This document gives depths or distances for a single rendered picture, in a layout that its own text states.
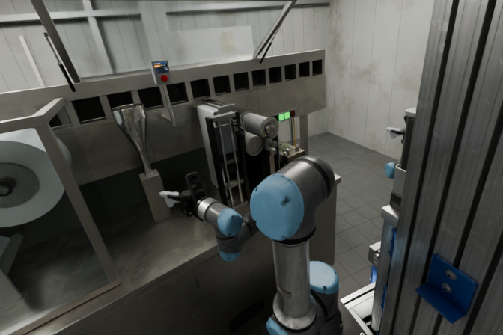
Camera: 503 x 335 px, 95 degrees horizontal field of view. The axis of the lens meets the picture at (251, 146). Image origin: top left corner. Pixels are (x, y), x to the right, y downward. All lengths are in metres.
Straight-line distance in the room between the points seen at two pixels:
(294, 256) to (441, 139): 0.36
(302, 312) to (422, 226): 0.35
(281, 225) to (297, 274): 0.17
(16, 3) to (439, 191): 4.11
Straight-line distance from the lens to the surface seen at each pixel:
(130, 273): 1.22
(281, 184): 0.45
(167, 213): 1.40
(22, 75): 4.10
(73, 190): 0.96
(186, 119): 1.53
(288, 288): 0.64
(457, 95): 0.51
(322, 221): 1.70
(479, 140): 0.51
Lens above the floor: 1.70
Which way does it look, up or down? 22 degrees down
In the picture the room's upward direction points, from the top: 7 degrees counter-clockwise
